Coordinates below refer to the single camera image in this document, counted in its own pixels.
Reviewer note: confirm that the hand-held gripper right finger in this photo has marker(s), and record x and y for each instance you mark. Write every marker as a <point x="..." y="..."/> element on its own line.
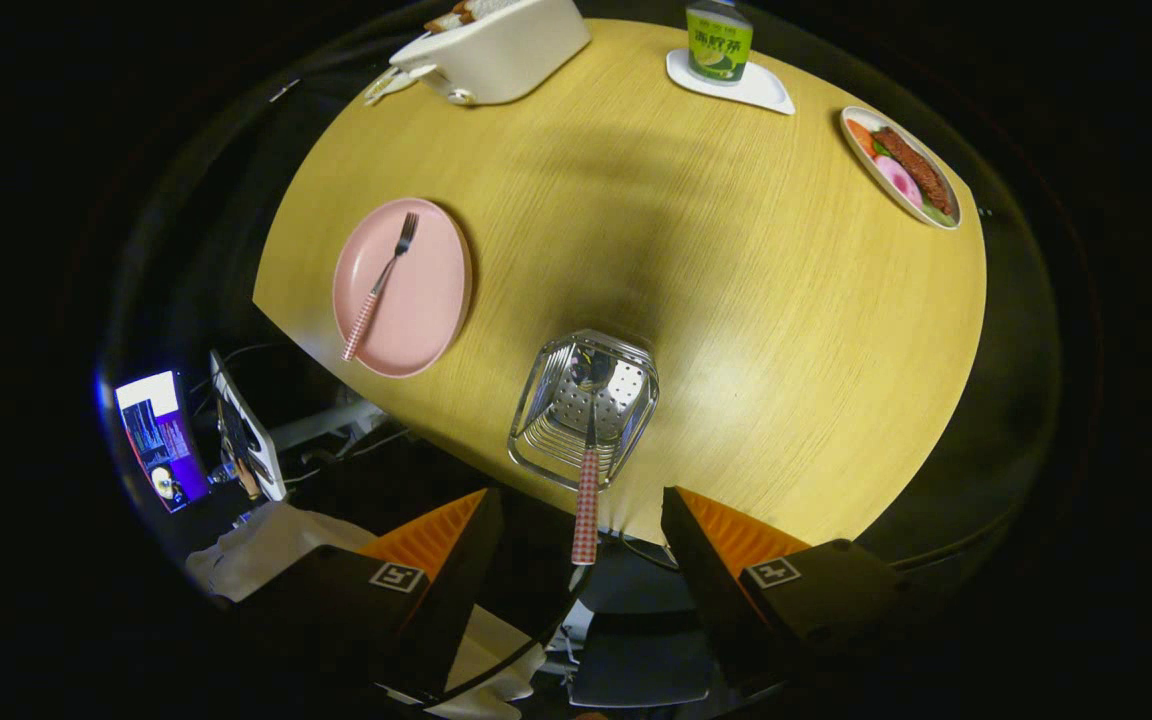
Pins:
<point x="711" y="590"/>

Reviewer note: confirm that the white metal bar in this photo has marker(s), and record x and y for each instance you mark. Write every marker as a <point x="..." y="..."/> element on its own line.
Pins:
<point x="321" y="425"/>

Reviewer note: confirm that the green label drink bottle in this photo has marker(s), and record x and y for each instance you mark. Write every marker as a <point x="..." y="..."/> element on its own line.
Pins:
<point x="719" y="45"/>

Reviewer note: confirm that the person's white shirt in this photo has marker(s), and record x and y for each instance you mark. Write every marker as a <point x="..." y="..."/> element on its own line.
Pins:
<point x="266" y="540"/>

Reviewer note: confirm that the metal drain basket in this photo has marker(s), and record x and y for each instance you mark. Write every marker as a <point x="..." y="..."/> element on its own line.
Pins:
<point x="626" y="400"/>

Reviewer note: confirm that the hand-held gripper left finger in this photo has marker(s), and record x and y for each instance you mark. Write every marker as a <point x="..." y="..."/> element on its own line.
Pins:
<point x="456" y="580"/>

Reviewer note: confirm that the lit computer monitor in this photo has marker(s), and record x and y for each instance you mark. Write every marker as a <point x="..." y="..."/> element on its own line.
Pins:
<point x="161" y="440"/>

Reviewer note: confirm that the white toaster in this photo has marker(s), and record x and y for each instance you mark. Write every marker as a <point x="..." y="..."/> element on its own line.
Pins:
<point x="506" y="55"/>

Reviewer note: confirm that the toast slices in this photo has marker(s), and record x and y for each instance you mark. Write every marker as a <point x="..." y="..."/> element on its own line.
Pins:
<point x="451" y="17"/>

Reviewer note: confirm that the white coaster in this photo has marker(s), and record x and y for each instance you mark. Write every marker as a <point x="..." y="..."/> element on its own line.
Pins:
<point x="761" y="90"/>

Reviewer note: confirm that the white cloth clip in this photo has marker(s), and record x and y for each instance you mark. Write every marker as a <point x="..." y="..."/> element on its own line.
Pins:
<point x="284" y="90"/>

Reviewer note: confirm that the pink plate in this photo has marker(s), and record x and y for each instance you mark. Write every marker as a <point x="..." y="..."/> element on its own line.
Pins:
<point x="431" y="300"/>

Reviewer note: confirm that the dark grey chair seat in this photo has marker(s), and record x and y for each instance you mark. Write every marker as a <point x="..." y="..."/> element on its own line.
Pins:
<point x="641" y="660"/>

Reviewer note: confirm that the white plate of food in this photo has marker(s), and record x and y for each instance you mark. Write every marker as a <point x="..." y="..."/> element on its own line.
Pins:
<point x="901" y="165"/>

